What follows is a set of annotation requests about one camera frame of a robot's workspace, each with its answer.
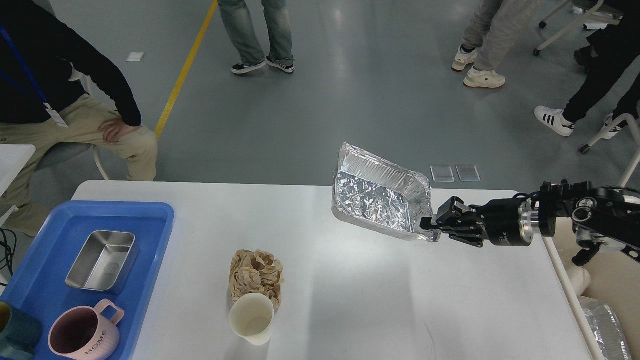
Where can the person with striped sneakers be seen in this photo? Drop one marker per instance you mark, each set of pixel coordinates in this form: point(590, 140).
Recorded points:
point(617, 47)

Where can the person in black shoes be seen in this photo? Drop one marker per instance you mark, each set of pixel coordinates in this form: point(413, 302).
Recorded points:
point(585, 58)

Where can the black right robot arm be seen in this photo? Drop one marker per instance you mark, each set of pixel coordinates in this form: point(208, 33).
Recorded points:
point(601, 216)

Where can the floor plate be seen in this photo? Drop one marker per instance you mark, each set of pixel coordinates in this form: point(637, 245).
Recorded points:
point(468, 173)
point(442, 173)

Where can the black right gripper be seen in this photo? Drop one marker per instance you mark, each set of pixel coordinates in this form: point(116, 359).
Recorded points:
point(507, 222)

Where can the white chair leg right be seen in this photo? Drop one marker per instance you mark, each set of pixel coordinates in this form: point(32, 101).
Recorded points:
point(614, 162)

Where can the person in black sweater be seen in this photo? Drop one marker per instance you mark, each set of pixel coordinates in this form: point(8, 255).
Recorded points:
point(57, 88)

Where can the crumpled brown paper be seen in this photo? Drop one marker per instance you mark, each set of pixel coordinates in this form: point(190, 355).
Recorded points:
point(258, 272)

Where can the white rolling chair frame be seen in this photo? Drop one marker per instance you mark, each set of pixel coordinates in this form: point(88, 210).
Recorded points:
point(596, 11)

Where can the right floor plate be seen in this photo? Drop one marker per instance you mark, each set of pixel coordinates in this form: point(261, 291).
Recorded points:
point(468, 173)

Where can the white paper cup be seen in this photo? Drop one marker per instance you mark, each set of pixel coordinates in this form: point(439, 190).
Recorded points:
point(251, 318)

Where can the white paper scrap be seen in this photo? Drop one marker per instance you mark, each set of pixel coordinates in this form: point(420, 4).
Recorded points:
point(135, 57)

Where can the teal cup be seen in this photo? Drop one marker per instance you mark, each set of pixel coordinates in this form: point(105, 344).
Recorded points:
point(19, 333)

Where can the small white side table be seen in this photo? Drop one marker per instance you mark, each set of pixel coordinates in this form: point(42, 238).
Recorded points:
point(13, 159)

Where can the stainless steel tray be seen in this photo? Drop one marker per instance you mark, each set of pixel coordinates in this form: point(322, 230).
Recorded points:
point(104, 262)

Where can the beige plastic bin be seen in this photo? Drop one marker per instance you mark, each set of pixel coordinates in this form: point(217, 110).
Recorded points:
point(614, 280)

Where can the blue plastic tray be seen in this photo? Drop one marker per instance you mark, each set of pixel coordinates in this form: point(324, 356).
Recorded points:
point(38, 287)

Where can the foil container in bin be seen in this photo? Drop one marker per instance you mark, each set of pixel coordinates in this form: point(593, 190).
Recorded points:
point(607, 329)

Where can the aluminium foil container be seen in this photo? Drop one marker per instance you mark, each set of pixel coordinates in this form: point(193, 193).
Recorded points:
point(376, 194)

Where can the white object in bin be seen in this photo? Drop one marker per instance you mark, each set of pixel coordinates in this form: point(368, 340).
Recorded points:
point(579, 278)

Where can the pink mug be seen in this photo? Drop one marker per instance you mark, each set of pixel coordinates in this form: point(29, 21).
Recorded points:
point(87, 333)

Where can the left floor plate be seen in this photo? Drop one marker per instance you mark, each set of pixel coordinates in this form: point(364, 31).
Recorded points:
point(442, 173)

